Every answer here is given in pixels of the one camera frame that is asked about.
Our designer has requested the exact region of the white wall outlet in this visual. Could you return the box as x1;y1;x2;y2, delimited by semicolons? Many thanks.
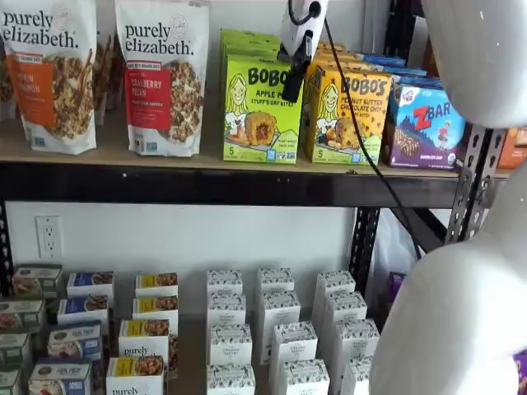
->
35;215;65;259

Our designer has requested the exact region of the white plastic sheet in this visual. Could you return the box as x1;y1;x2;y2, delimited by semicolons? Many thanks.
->
367;208;423;289

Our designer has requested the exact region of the white cartons group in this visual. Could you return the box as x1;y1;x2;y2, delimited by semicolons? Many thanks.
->
164;287;273;395

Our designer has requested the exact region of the wooden shelf board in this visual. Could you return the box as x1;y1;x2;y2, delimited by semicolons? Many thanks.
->
0;109;462;178

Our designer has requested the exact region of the red label granola bag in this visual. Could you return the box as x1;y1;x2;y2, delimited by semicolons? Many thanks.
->
114;0;210;158

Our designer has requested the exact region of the green Bobo's apple pie box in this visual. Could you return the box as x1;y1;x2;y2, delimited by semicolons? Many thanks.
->
221;39;286;57
223;52;305;164
220;28;283;42

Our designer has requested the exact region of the purely elizabeth granola bag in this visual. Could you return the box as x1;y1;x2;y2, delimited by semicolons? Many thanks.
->
0;53;18;121

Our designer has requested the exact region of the green label food box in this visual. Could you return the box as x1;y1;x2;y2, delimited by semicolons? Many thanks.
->
0;299;47;334
0;332;33;369
12;264;63;300
0;368;22;395

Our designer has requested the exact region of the white box yellow label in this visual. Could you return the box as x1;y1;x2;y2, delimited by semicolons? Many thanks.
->
134;272;179;298
105;355;166;395
118;319;170;359
132;295;180;330

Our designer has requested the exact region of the blue Zbar snack box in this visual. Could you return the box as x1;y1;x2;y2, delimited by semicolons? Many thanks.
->
385;64;430;79
381;75;469;170
357;51;408;68

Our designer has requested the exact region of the large orange box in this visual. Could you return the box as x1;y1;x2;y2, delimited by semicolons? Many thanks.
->
497;127;527;170

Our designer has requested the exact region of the white organic pantry box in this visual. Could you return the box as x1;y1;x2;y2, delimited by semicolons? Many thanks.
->
209;323;254;367
259;290;301;365
315;270;357;326
278;360;330;395
340;356;375;395
324;291;369;330
206;364;256;395
207;290;247;328
269;321;319;367
332;319;380;367
258;267;296;294
206;269;245;295

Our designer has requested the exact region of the black metal shelving rack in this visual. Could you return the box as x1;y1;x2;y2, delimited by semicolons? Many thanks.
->
0;0;510;300

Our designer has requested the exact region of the purple snack box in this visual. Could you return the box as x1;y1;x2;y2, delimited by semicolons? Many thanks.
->
512;349;527;395
386;271;408;304

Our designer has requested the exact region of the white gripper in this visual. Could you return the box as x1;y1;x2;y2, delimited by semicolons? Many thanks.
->
279;0;329;104

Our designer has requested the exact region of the white box blue label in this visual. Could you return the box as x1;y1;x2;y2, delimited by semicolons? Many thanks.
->
66;271;115;304
28;360;94;395
47;322;103;363
57;295;110;330

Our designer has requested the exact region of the black cable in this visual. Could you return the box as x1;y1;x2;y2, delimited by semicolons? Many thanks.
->
287;0;423;260

